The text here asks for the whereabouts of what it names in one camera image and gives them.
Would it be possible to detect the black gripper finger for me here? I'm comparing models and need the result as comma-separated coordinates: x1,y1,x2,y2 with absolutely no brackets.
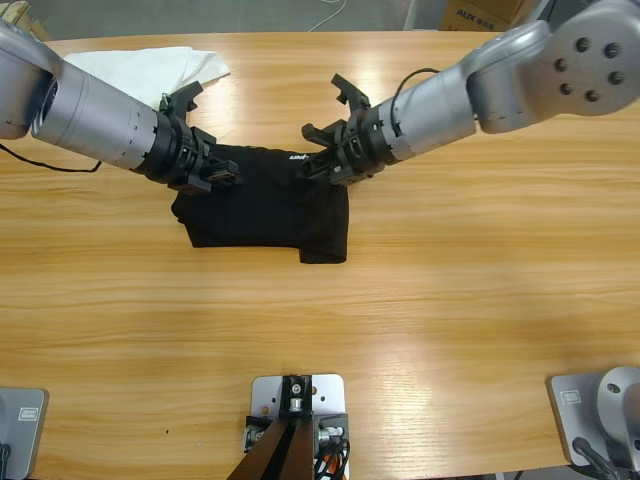
293,153,337,184
207,158,245,192
300,122,350,151

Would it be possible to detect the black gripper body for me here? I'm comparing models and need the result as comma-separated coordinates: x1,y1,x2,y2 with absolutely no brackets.
141,114,224,197
323,106,400,188

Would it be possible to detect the black t-shirt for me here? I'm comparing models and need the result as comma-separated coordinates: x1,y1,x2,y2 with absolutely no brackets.
169,143,351,266

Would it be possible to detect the white garment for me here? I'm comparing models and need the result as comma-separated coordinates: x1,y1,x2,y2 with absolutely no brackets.
63,45,232,109

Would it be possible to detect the cardboard box with blue print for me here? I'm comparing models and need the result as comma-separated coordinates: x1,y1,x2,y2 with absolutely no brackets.
438,0,540,32

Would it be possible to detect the wooden pallet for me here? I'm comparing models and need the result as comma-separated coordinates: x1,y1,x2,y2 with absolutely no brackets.
0,0,52,42

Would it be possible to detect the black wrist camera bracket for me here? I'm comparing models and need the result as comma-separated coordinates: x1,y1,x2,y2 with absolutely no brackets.
158,81,204,124
330,73,373,121

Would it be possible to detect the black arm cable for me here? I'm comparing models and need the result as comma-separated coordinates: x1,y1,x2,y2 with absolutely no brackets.
391,67,442,112
0,143,104,174

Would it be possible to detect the white floor cable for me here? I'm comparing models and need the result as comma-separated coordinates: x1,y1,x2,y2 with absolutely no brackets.
307,0,350,32

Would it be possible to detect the white metal post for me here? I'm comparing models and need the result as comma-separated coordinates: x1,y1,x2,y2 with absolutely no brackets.
402,0,426,32

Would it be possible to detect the white mount plate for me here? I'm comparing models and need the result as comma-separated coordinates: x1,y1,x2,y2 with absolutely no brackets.
249,372,349,451

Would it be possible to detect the white slanted frame leg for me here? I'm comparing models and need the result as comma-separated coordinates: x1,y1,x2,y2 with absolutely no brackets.
524,0,556,24

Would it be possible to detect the black camera post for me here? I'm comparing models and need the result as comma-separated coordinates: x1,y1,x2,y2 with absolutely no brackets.
229,373,316,480

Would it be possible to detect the orange cable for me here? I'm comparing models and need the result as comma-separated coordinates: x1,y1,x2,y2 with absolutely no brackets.
314,442,351,480

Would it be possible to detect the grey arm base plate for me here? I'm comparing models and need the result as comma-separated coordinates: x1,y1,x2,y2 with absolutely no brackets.
549,365,640,471
0,387,50,480

